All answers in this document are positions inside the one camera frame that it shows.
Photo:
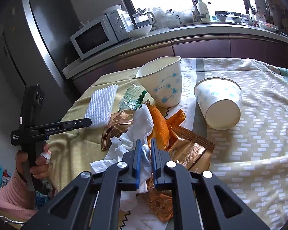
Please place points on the white knitted cloth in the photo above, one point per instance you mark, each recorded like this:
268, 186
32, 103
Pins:
100, 105

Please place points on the person's left hand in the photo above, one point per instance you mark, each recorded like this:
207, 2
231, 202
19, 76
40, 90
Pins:
42, 165

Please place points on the white utensil holder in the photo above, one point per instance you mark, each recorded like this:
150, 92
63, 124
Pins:
260, 15

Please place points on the wide white bowl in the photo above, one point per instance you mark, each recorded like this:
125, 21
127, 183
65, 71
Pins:
140, 31

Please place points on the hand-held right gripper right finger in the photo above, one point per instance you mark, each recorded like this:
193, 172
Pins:
154, 165

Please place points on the glass kettle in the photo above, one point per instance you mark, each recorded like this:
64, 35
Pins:
144, 16

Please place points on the kitchen counter with brown cabinets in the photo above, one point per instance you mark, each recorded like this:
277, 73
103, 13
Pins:
206, 45

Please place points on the silver refrigerator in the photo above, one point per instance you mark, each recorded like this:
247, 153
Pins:
50, 28

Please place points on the round dotted paper cup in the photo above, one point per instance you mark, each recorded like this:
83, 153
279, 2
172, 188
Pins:
213, 95

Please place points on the small white bowl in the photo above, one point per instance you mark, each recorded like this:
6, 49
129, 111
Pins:
111, 9

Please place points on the white pump bottle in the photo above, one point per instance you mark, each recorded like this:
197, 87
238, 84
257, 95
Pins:
202, 9

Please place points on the pile of clear plastic containers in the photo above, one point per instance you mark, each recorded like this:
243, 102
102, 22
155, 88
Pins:
170, 16

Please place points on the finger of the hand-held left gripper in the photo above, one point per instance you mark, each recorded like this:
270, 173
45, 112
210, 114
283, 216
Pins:
81, 123

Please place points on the long orange peel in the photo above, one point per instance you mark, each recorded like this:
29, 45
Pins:
158, 124

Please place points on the blue patterned bowl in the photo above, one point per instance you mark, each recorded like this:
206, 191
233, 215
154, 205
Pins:
250, 21
221, 16
236, 18

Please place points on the plate with food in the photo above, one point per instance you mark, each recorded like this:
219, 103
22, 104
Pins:
267, 26

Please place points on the kitchen faucet with rag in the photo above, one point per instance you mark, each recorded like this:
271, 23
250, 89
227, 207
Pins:
194, 4

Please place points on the brown snack wrapper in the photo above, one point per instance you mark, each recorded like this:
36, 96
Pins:
189, 148
115, 124

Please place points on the white tissue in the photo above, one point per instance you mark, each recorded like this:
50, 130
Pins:
141, 124

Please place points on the copper foil wrapper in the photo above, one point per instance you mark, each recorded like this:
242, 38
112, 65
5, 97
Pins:
160, 206

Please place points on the yellow patterned tablecloth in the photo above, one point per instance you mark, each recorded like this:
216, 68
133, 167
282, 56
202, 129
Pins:
254, 148

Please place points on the person's left forearm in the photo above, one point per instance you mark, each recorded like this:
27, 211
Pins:
9, 196

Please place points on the green clear plastic wrapper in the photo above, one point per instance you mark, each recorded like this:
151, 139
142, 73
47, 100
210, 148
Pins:
130, 95

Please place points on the white microwave oven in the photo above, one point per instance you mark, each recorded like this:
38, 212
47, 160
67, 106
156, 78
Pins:
93, 38

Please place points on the small orange peel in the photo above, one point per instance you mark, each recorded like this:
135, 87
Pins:
176, 117

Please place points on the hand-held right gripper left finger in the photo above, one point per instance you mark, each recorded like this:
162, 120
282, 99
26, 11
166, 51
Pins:
136, 165

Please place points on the dented dotted paper cup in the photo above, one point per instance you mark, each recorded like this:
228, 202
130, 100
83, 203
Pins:
163, 76

